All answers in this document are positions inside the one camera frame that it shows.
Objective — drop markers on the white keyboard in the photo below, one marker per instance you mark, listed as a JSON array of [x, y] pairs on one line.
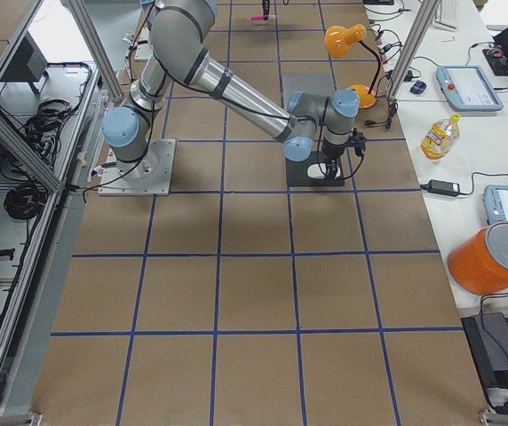
[[445, 15]]

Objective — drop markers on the orange desk lamp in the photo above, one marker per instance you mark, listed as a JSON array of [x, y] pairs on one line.
[[338, 42]]

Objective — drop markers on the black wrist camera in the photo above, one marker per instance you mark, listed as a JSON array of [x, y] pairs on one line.
[[359, 143]]

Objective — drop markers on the black power adapter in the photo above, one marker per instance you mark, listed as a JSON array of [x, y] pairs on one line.
[[440, 187]]

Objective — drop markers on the dark blue pouch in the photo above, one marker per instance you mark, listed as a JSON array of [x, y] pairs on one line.
[[418, 87]]

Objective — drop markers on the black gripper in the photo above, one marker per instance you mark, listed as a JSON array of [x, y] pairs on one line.
[[331, 153], [265, 5]]

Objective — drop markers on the silver laptop notebook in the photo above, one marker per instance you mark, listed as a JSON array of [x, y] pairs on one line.
[[314, 83]]

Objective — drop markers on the yellow juice bottle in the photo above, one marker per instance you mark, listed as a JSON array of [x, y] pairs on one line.
[[441, 137]]

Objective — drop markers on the blue teach pendant far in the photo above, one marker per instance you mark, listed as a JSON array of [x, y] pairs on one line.
[[467, 89]]

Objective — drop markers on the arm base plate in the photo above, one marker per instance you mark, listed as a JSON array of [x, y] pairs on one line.
[[151, 177]]

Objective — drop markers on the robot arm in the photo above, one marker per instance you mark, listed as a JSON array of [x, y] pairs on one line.
[[177, 30]]

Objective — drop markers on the black box on floor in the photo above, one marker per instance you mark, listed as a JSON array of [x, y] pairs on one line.
[[487, 337]]

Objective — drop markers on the black mousepad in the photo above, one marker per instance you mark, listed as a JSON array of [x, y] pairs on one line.
[[296, 173]]

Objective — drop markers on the white computer mouse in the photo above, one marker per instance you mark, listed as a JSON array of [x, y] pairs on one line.
[[317, 171]]

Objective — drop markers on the orange cylinder container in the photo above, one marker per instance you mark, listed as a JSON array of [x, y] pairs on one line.
[[480, 264]]

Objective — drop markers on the pink marker pen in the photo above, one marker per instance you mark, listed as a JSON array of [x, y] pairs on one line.
[[262, 17]]

